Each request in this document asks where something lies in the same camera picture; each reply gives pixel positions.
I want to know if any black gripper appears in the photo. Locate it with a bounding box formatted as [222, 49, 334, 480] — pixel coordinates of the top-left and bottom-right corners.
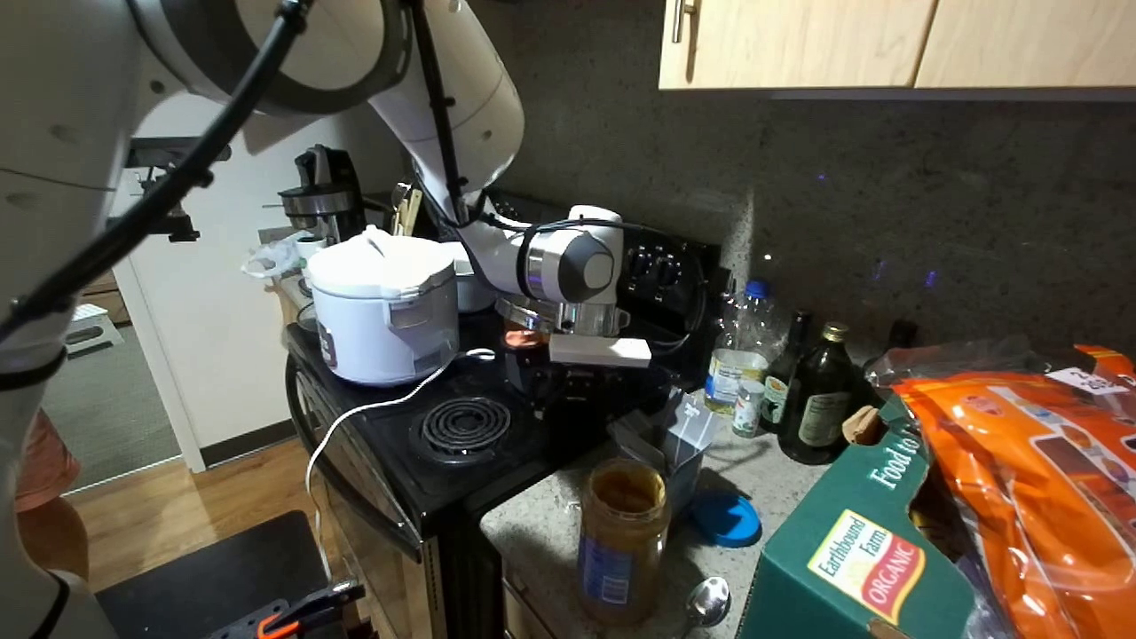
[545, 360, 629, 462]

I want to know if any tea bag box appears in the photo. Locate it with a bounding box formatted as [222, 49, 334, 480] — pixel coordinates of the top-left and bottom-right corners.
[605, 386, 721, 514]

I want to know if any green cardboard produce box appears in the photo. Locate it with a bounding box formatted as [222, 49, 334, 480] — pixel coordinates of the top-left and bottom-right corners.
[732, 398, 988, 639]

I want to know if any orange carrot bag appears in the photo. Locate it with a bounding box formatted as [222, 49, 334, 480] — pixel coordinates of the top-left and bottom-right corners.
[861, 338, 1136, 639]

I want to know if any peanut butter jar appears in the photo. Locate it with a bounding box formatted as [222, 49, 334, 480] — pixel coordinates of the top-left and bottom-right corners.
[576, 453, 674, 628]

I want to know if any black coil burner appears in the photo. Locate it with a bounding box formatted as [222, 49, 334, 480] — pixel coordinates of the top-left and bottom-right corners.
[417, 394, 515, 465]

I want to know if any small spice jar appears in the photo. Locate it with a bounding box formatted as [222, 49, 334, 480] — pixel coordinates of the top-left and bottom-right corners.
[727, 377, 771, 440]

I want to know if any blue plastic lid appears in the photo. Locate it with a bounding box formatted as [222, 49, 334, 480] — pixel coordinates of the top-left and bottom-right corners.
[683, 472, 765, 551]

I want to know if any clear plastic water bottle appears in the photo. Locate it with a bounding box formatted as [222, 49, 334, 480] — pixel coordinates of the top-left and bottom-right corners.
[702, 276, 780, 410]

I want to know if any slim dark glass bottle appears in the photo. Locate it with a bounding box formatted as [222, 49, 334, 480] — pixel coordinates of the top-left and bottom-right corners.
[758, 308, 815, 430]

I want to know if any black electric stove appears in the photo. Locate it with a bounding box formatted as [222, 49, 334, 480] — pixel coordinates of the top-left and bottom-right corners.
[281, 202, 727, 639]

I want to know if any metal spoon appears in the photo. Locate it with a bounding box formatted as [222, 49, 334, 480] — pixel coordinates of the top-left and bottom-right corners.
[681, 572, 733, 628]

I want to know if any large dark olive oil bottle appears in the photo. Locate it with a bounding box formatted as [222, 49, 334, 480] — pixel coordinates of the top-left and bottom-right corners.
[772, 318, 873, 467]

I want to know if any white rice cooker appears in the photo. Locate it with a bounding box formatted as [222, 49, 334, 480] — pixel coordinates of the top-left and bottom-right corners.
[302, 222, 463, 391]

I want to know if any brown round stopper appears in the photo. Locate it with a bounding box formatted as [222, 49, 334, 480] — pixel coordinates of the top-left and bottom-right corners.
[838, 399, 888, 446]

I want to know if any orange black clamp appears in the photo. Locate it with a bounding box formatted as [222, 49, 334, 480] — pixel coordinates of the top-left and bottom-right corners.
[210, 576, 373, 639]

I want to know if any black coffee machine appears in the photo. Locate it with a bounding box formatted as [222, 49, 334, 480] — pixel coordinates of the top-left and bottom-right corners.
[273, 142, 373, 248]

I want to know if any wooden upper cabinet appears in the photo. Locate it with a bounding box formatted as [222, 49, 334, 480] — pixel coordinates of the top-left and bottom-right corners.
[651, 0, 1136, 113]

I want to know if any white step stool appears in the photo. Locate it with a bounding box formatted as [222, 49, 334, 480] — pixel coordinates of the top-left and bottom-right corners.
[63, 301, 125, 360]

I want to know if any person in reddish clothing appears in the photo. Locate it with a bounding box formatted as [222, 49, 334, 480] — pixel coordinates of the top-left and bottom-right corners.
[11, 408, 91, 586]

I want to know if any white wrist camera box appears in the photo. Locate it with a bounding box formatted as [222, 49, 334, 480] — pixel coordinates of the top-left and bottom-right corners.
[544, 330, 657, 373]

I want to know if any pot with orange handles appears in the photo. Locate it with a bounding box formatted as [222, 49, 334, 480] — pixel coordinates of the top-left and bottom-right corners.
[492, 294, 560, 360]

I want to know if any white power cable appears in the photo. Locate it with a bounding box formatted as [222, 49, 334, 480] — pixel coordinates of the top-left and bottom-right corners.
[299, 344, 501, 500]

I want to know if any metal cabinet handle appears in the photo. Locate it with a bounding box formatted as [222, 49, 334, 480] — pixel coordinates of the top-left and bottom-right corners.
[662, 0, 702, 54]

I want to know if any black camera boom stand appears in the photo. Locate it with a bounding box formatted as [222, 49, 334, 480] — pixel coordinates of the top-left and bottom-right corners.
[137, 166, 202, 248]

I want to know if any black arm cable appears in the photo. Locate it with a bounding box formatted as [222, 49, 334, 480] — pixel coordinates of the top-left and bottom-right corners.
[0, 0, 474, 346]

